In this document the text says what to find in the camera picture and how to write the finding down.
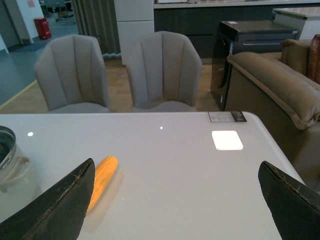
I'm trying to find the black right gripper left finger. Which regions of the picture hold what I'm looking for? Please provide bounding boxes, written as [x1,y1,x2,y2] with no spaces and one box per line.
[0,158,95,240]

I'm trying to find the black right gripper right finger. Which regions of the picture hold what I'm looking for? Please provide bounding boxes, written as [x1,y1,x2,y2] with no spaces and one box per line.
[258,161,320,240]

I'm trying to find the yellow corn cob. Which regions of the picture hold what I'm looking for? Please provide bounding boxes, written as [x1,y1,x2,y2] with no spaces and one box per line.
[86,155,119,214]

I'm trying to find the white electric cooking pot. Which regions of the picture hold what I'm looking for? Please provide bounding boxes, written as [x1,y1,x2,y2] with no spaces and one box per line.
[0,126,37,222]

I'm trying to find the black white table label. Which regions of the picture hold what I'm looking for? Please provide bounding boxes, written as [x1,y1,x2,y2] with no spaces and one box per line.
[208,111,247,122]

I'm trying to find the brown velvet sofa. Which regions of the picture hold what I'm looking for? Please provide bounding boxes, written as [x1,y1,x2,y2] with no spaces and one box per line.
[225,38,320,192]

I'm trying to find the left beige upholstered chair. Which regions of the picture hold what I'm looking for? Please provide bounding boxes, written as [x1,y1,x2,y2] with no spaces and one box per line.
[33,34,111,114]

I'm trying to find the beige upholstered chair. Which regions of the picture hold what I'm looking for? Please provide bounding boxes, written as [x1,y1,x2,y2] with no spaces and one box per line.
[126,31,202,113]
[33,34,111,114]

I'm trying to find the brown leather cushion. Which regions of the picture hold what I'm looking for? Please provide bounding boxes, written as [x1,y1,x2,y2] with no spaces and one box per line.
[308,34,320,84]

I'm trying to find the black washing machine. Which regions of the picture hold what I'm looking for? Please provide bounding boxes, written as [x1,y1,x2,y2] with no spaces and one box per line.
[209,20,299,112]

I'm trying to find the right beige upholstered chair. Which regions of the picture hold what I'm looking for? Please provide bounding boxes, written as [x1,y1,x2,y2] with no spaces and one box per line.
[126,31,202,113]

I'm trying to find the red fire extinguisher box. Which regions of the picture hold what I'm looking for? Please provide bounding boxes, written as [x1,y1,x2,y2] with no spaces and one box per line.
[34,17,52,40]

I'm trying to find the grey green curtain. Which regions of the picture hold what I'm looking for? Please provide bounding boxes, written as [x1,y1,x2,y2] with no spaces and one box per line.
[71,0,121,55]

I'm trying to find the dark kitchen counter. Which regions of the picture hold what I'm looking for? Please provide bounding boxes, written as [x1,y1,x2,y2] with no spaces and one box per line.
[153,0,320,59]

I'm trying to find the white cabinet column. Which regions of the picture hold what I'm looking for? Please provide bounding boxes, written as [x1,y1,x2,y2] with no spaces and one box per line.
[114,0,155,65]

